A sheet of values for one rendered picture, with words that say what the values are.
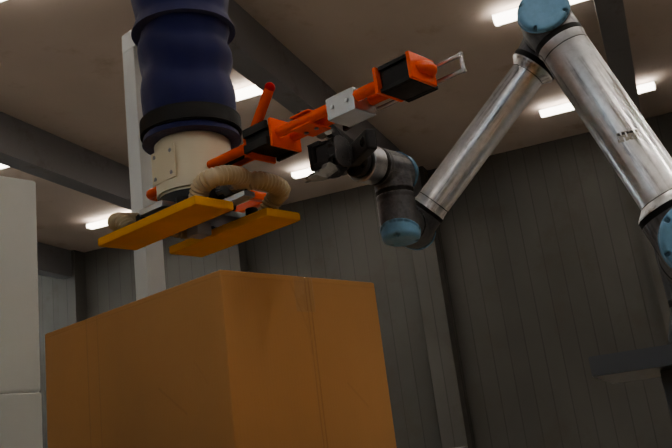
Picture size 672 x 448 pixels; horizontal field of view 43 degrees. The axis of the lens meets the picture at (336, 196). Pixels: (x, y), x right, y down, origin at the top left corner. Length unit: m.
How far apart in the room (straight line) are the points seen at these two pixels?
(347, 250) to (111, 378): 9.56
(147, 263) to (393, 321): 6.36
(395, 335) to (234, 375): 9.41
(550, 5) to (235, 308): 1.00
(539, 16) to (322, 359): 0.92
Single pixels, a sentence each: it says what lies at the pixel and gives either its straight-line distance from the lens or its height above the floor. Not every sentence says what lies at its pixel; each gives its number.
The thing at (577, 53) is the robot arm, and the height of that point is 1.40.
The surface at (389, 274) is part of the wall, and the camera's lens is 10.94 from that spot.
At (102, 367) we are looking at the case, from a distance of 1.75.
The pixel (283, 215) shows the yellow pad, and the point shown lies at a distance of 1.82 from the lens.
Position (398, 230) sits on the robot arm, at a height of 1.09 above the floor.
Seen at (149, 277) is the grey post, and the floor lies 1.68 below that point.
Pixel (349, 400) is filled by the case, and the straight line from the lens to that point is 1.63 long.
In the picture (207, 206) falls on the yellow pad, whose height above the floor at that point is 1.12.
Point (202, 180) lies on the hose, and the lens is 1.70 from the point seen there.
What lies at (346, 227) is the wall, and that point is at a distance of 11.25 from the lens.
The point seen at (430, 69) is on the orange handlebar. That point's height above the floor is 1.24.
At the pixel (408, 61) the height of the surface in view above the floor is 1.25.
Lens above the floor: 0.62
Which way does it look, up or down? 17 degrees up
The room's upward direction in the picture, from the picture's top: 7 degrees counter-clockwise
